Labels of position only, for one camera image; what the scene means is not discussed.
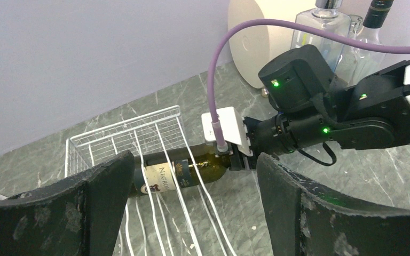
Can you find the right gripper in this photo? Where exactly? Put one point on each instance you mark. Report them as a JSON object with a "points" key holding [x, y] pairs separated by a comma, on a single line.
{"points": [[264, 137]]}

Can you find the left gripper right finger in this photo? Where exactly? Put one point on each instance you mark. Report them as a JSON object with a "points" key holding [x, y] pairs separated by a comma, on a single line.
{"points": [[305, 217]]}

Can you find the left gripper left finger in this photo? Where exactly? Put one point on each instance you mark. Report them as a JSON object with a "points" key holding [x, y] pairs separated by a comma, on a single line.
{"points": [[78, 215]]}

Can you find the dark green wine bottle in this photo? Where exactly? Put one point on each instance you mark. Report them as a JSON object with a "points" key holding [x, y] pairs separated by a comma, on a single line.
{"points": [[180, 167]]}

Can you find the small clear glass bottle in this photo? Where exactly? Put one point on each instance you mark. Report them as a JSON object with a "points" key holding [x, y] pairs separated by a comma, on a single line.
{"points": [[348, 59]]}

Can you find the clear bottle black gold cap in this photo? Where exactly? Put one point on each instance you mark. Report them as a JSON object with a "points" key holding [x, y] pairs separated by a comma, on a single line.
{"points": [[369, 61]]}

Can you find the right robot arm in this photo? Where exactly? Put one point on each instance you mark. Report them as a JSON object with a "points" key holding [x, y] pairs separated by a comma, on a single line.
{"points": [[314, 106]]}

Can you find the cream cylindrical appliance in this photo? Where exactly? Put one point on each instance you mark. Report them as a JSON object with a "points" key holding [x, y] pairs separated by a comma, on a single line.
{"points": [[253, 47]]}

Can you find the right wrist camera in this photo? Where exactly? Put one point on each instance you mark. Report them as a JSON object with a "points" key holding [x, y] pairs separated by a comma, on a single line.
{"points": [[233, 127]]}

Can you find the white wire wine rack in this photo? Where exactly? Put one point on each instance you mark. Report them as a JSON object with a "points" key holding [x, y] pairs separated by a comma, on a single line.
{"points": [[161, 130]]}

